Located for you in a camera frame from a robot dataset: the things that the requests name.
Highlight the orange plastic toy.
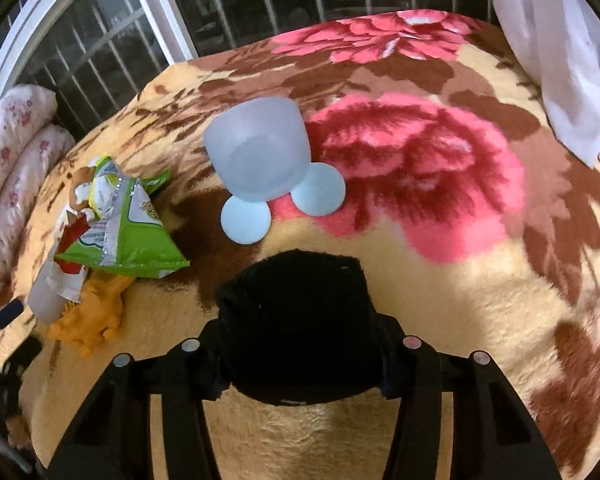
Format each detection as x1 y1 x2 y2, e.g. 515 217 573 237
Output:
47 272 132 359

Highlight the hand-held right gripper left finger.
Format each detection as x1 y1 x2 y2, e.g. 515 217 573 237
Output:
46 319 227 480

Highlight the white window frame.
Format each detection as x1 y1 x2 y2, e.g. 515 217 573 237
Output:
0 0 202 107

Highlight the light blue eared plastic bin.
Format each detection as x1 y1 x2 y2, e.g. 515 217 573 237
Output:
203 97 347 246

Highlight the metal window grille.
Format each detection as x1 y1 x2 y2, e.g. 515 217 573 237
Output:
10 0 498 136

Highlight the red and white wrapper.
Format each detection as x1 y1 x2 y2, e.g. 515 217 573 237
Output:
54 165 103 305

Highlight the black cloth lump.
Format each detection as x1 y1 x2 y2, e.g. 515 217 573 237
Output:
214 249 397 407

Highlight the green snack packet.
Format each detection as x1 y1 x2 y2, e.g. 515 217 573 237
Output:
55 157 191 279

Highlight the floral plush blanket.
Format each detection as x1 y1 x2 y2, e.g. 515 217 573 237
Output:
0 10 600 480

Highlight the folded floral white quilt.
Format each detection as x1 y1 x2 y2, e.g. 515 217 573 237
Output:
0 84 77 313

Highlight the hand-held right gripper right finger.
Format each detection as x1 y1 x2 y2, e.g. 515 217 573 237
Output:
378 314 564 480

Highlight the white hanging cloth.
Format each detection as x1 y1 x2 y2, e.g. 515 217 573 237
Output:
492 0 600 169

